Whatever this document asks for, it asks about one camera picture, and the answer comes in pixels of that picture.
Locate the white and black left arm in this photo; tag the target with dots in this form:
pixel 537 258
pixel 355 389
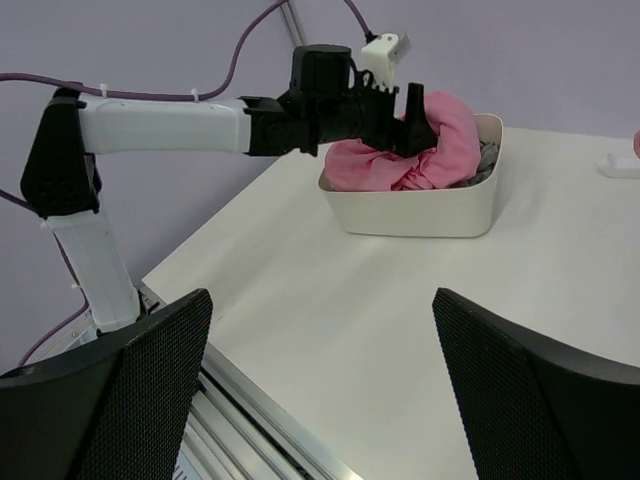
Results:
pixel 332 95

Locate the aluminium mounting rail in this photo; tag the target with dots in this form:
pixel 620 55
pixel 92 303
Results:
pixel 234 430

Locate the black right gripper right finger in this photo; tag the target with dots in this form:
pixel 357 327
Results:
pixel 533 407

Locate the white and silver clothes rack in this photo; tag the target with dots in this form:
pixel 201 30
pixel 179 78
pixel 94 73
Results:
pixel 618 167

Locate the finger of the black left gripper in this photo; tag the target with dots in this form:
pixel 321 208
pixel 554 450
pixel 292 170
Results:
pixel 412 134

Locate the pink t shirt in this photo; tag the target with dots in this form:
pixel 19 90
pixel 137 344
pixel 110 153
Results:
pixel 452 157

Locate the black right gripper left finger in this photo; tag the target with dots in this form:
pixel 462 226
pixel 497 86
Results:
pixel 114 408

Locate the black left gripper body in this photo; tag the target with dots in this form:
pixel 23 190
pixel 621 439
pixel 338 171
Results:
pixel 366 114

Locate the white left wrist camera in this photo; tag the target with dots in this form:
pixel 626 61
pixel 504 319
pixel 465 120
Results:
pixel 380 57

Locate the white plastic basket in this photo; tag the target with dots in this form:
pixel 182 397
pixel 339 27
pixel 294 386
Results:
pixel 464 212

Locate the aluminium frame post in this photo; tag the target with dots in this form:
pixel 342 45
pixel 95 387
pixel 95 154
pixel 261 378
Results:
pixel 293 24

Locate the grey crumpled clothes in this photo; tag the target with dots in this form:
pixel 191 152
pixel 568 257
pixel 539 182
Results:
pixel 489 155

